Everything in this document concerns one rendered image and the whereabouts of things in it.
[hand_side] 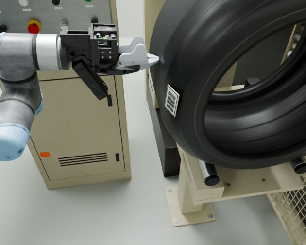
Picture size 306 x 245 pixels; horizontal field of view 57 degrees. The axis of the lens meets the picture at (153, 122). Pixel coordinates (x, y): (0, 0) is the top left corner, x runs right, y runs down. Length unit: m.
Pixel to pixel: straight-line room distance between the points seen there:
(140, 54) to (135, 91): 1.98
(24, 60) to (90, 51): 0.13
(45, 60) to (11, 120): 0.14
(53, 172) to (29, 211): 0.28
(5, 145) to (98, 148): 1.13
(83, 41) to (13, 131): 0.22
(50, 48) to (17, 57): 0.06
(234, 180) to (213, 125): 0.19
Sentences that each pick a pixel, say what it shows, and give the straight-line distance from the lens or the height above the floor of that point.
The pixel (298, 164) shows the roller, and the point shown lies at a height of 0.92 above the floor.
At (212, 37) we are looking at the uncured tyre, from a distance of 0.55.
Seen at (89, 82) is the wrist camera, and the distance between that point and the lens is 0.65.
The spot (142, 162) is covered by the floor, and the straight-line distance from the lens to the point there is 2.02.
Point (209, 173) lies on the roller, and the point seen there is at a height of 0.92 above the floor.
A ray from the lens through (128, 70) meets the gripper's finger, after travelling 0.62.
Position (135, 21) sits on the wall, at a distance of 3.38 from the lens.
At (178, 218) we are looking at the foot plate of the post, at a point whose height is 0.01.
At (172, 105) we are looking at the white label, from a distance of 0.61.
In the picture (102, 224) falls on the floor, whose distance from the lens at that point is 1.79.
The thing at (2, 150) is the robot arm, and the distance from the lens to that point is 0.59.
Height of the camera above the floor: 1.59
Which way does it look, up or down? 44 degrees down
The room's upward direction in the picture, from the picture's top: straight up
